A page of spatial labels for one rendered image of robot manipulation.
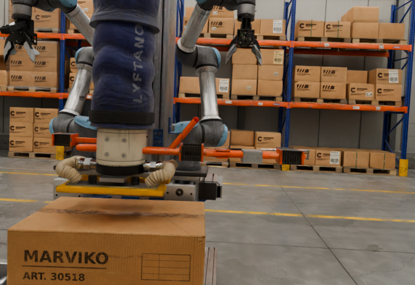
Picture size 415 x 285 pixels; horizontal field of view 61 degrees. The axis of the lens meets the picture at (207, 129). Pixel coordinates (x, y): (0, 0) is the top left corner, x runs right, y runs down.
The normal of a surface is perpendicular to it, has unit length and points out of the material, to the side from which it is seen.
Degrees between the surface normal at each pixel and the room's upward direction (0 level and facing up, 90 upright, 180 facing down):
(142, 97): 79
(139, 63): 70
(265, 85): 88
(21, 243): 90
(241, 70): 88
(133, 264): 90
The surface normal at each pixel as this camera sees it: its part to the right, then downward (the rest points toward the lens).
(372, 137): -0.04, 0.05
